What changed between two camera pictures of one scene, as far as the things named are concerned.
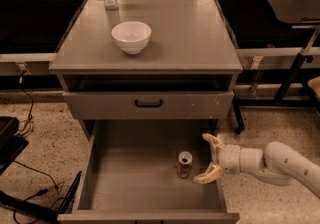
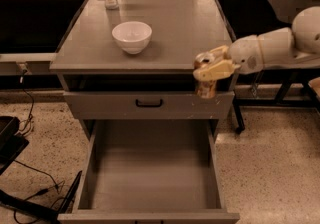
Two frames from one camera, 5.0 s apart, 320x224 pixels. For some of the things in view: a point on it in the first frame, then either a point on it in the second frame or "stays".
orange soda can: (184, 163) → (205, 88)
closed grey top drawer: (149, 105) stays
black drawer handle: (148, 106) stays
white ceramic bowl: (132, 37) stays
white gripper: (230, 158) → (246, 54)
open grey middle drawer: (143, 171) stays
